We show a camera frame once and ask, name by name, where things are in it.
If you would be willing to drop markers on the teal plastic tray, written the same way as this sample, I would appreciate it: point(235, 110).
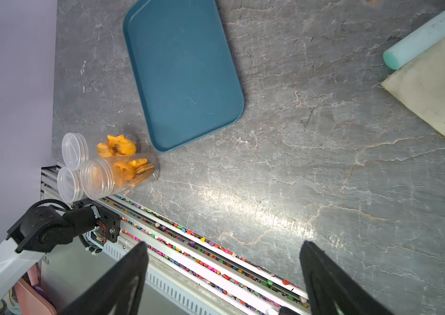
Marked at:
point(185, 74)

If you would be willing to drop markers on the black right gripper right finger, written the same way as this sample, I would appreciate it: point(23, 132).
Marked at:
point(330, 289)

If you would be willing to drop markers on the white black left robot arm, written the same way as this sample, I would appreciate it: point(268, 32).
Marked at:
point(45, 225)

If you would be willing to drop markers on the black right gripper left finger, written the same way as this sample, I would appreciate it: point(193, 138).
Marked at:
point(119, 289)

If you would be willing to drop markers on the clear cookie jar front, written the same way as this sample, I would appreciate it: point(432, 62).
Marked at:
point(70, 186)

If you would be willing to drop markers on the light blue garden trowel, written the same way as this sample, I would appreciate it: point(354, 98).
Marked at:
point(415, 43)

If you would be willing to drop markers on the clear cookie jar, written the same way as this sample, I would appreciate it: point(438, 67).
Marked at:
point(77, 148)
point(106, 176)
point(70, 186)

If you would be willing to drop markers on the clear cookie jar back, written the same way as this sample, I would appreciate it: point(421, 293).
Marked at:
point(77, 148)

